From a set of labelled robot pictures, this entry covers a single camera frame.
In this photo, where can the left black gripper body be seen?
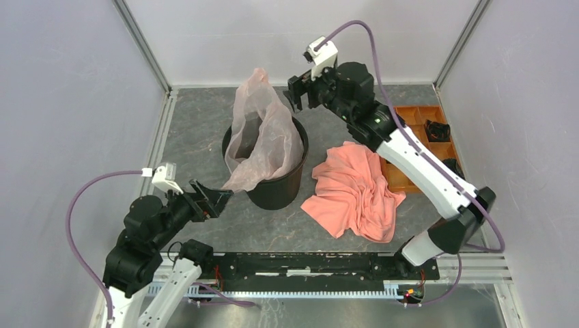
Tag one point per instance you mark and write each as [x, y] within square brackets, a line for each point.
[179, 212]

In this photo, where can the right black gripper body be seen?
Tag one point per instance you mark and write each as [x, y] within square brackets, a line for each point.
[331, 95]

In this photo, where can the pink plastic trash bag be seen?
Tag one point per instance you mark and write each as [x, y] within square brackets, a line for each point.
[257, 105]

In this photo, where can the black plastic trash bin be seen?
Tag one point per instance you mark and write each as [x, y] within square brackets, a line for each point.
[278, 190]

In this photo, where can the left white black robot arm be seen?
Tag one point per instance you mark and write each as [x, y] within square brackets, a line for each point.
[148, 227]

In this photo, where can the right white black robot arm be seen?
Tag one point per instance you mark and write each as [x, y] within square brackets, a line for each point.
[463, 208]

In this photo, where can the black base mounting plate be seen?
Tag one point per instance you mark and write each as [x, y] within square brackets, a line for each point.
[312, 272]

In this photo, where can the orange compartment tray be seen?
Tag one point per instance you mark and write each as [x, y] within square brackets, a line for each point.
[429, 124]

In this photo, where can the salmon pink cloth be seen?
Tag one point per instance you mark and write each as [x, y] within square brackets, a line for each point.
[351, 193]

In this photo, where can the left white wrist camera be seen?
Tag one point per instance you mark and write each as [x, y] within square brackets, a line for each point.
[163, 177]

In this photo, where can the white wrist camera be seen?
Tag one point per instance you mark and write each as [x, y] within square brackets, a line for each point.
[322, 54]
[163, 177]

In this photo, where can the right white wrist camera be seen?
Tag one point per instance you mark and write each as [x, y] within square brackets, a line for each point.
[322, 54]

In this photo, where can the right aluminium corner post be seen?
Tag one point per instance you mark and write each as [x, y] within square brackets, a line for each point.
[462, 40]

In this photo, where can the aluminium corner post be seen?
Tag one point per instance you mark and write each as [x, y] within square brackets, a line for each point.
[462, 40]
[142, 44]

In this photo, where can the left aluminium corner post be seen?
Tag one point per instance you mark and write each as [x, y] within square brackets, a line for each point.
[142, 44]

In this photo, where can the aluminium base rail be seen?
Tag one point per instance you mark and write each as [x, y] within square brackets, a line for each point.
[472, 268]

